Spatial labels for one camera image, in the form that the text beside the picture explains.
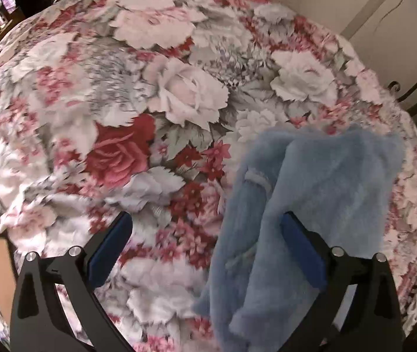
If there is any blue fleece jacket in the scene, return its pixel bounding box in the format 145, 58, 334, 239
193, 126, 404, 351

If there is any tan cardboard box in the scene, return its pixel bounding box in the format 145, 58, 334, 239
0, 237, 16, 326

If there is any floral bed cover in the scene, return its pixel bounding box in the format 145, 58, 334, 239
0, 0, 417, 351

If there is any white standing fan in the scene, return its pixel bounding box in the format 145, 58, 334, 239
341, 0, 386, 40

